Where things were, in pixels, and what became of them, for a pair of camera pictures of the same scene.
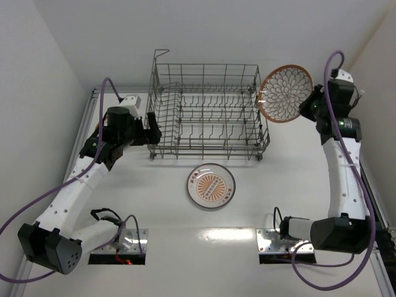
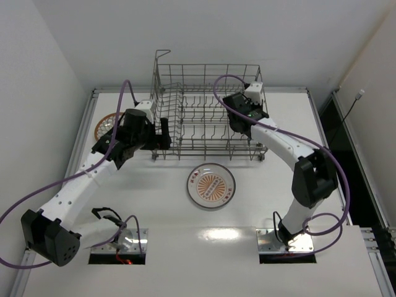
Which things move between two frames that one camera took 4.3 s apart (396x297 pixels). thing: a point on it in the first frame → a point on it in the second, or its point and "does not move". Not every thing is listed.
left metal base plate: (127, 242) does not move
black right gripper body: (310, 102) → (234, 122)
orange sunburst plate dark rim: (211, 185) does not move
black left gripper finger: (155, 133) → (166, 140)
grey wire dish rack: (204, 109) does not move
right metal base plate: (270, 242) does not move
